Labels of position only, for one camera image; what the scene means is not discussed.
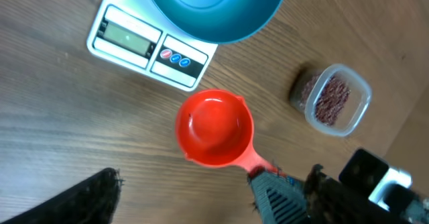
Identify clear plastic food container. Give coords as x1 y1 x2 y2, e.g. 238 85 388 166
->
289 64 372 137

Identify blue plastic bowl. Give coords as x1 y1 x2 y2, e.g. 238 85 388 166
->
152 0 283 44

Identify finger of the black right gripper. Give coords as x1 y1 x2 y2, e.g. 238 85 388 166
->
247 168 310 224

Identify white digital kitchen scale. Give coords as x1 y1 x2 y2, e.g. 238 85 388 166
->
86 0 217 92

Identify red adzuki beans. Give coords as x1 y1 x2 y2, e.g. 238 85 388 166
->
299 73 351 126

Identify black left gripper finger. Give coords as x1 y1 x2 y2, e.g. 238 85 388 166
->
3 168 123 224

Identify red measuring scoop blue handle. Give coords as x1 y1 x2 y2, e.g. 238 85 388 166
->
175 89 286 178

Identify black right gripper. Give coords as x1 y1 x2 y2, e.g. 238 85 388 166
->
304 164 428 224

